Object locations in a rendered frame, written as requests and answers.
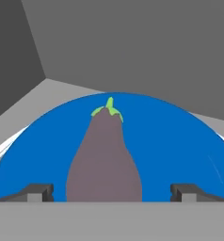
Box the blue round plate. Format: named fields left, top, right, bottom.
left=0, top=91, right=224, bottom=202

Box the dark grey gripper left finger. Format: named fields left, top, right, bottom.
left=0, top=183, right=55, bottom=202

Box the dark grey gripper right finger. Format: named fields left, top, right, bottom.
left=169, top=183, right=224, bottom=202

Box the purple eggplant with green stem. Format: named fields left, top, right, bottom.
left=66, top=96, right=144, bottom=202

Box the grey microwave oven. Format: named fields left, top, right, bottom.
left=0, top=0, right=224, bottom=177

